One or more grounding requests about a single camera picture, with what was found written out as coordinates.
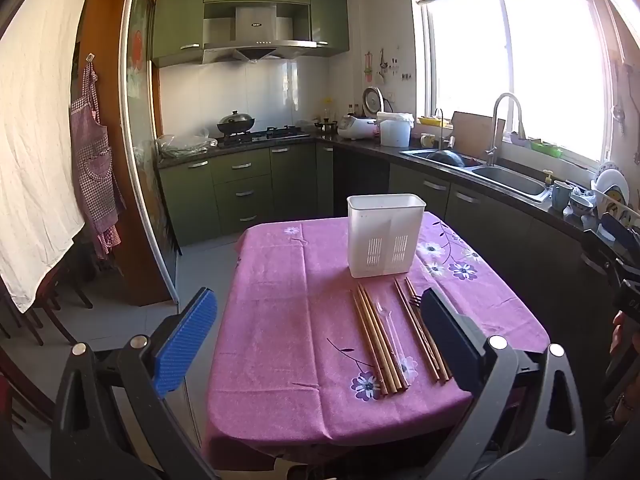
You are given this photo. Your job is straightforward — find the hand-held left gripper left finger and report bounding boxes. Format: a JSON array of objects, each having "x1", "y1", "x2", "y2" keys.
[{"x1": 50, "y1": 287, "x2": 218, "y2": 480}]

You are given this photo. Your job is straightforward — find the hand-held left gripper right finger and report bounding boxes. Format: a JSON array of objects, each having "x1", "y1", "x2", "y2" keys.
[{"x1": 421, "y1": 287, "x2": 586, "y2": 480}]

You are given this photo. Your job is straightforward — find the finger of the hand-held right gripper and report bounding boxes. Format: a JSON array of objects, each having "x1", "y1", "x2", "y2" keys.
[
  {"x1": 601, "y1": 212, "x2": 640, "y2": 251},
  {"x1": 581, "y1": 230, "x2": 640, "y2": 286}
]

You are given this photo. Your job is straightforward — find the clear plastic spoon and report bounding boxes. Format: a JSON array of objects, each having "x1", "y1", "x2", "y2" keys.
[{"x1": 375, "y1": 302, "x2": 417, "y2": 382}]

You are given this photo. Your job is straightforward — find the white plastic utensil holder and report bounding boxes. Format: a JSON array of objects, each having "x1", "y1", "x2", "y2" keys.
[{"x1": 347, "y1": 193, "x2": 427, "y2": 279}]

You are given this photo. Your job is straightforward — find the person's right forearm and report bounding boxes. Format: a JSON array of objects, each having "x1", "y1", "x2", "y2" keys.
[{"x1": 602, "y1": 357, "x2": 640, "y2": 426}]

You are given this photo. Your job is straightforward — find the person's right hand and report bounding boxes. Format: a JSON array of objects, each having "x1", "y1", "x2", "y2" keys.
[{"x1": 610, "y1": 310, "x2": 640, "y2": 361}]

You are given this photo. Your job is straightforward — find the dish rack with plates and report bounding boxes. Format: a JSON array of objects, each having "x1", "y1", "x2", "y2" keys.
[{"x1": 590, "y1": 161, "x2": 640, "y2": 222}]

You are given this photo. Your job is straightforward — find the grey blue mug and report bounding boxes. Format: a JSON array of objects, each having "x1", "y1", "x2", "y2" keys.
[{"x1": 551, "y1": 180, "x2": 574, "y2": 211}]

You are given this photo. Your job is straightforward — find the purple floral tablecloth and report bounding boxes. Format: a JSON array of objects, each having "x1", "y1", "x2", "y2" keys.
[{"x1": 202, "y1": 211, "x2": 551, "y2": 471}]

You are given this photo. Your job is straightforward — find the green plastic container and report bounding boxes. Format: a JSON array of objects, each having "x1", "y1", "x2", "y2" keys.
[{"x1": 529, "y1": 138, "x2": 564, "y2": 157}]

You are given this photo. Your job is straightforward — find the steel double sink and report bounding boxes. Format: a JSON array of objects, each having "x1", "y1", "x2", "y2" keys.
[{"x1": 400, "y1": 147, "x2": 551, "y2": 204}]

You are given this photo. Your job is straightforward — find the dark wooden chair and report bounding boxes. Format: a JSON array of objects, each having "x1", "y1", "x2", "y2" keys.
[
  {"x1": 0, "y1": 357, "x2": 57, "y2": 432},
  {"x1": 0, "y1": 255, "x2": 94, "y2": 347}
]

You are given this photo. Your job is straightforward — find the steel kitchen faucet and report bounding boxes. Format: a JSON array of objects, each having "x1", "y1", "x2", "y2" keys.
[{"x1": 484, "y1": 92, "x2": 527, "y2": 167}]

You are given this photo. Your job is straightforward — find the green lower kitchen cabinets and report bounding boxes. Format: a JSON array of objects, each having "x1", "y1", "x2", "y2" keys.
[{"x1": 157, "y1": 140, "x2": 621, "y2": 321}]

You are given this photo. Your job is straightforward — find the green kitchen cabinets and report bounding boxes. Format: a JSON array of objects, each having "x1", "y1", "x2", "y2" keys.
[
  {"x1": 157, "y1": 140, "x2": 621, "y2": 321},
  {"x1": 151, "y1": 0, "x2": 350, "y2": 68}
]

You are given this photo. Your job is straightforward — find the wooden cutting board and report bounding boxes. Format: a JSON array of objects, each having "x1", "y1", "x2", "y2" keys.
[{"x1": 450, "y1": 111, "x2": 506, "y2": 159}]

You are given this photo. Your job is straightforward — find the black pan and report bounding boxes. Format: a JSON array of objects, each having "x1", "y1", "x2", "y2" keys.
[{"x1": 425, "y1": 149, "x2": 469, "y2": 167}]

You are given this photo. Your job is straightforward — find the kitchen window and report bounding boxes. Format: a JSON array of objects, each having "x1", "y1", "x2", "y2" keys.
[{"x1": 412, "y1": 0, "x2": 632, "y2": 172}]

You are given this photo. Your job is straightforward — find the clear plastic bag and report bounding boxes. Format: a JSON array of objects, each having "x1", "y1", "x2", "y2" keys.
[{"x1": 156, "y1": 127, "x2": 219, "y2": 159}]

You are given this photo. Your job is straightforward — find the pink checked apron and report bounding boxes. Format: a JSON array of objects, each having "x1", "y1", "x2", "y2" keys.
[{"x1": 69, "y1": 59, "x2": 127, "y2": 261}]

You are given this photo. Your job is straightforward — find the white lidded bucket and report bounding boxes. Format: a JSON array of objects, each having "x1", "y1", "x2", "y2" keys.
[{"x1": 376, "y1": 111, "x2": 415, "y2": 149}]

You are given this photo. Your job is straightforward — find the black wok with lid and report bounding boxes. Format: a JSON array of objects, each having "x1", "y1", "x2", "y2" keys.
[{"x1": 216, "y1": 109, "x2": 256, "y2": 136}]

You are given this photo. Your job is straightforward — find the white rice cooker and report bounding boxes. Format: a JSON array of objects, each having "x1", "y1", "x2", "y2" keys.
[{"x1": 338, "y1": 115, "x2": 377, "y2": 141}]

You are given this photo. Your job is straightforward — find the black gas stove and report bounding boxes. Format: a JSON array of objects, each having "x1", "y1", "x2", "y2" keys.
[{"x1": 217, "y1": 126, "x2": 311, "y2": 147}]

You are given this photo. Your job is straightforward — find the floral glass sliding door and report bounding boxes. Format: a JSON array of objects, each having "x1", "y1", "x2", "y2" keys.
[{"x1": 122, "y1": 0, "x2": 182, "y2": 307}]

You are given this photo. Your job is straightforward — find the round silver appliance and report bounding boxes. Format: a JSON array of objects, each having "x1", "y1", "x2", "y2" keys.
[{"x1": 362, "y1": 86, "x2": 386, "y2": 114}]

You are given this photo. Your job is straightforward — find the white hanging cloth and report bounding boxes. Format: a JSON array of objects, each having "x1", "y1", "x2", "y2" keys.
[{"x1": 0, "y1": 0, "x2": 92, "y2": 314}]

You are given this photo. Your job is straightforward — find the green upper kitchen cabinets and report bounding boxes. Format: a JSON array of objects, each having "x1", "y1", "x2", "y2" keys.
[{"x1": 151, "y1": 0, "x2": 350, "y2": 68}]

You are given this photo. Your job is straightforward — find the steel range hood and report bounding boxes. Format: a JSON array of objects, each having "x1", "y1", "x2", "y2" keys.
[{"x1": 202, "y1": 2, "x2": 318, "y2": 65}]

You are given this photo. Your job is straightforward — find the hanging wall ornaments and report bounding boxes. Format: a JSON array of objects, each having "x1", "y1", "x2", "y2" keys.
[{"x1": 364, "y1": 49, "x2": 413, "y2": 84}]

